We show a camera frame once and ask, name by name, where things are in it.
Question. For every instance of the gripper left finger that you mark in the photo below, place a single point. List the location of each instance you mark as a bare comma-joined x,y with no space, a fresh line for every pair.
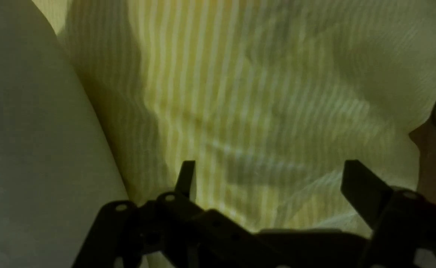
173,223

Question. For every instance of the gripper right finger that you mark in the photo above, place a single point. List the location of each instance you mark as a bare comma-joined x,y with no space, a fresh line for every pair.
397,223

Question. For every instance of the yellow white striped blanket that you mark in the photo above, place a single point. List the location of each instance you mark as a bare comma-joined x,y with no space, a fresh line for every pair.
262,104

